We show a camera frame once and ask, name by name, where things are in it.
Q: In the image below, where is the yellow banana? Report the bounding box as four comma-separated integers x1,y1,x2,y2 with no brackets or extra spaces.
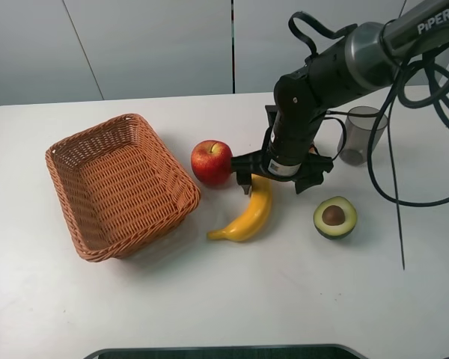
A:
207,174,272,242

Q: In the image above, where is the grey translucent plastic cup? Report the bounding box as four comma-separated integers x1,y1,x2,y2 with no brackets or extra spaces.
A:
339,106,379,166

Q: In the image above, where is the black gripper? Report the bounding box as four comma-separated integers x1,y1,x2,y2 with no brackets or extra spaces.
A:
230,111,334,195

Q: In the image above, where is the red apple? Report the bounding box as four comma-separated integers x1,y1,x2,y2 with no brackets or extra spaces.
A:
190,140,232,187

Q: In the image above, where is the halved avocado with pit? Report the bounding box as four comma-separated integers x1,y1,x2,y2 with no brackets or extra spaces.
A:
313,196,358,240

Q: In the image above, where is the brown wicker basket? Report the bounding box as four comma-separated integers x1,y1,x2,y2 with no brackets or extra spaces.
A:
46,114,201,263

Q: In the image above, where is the black cable loop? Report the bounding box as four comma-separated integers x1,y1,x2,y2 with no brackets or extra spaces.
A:
288,10,449,270

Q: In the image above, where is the dark monitor edge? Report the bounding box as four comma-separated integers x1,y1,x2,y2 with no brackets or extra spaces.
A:
86,345,364,358

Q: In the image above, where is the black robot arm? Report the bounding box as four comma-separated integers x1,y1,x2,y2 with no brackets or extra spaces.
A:
230,1,449,193

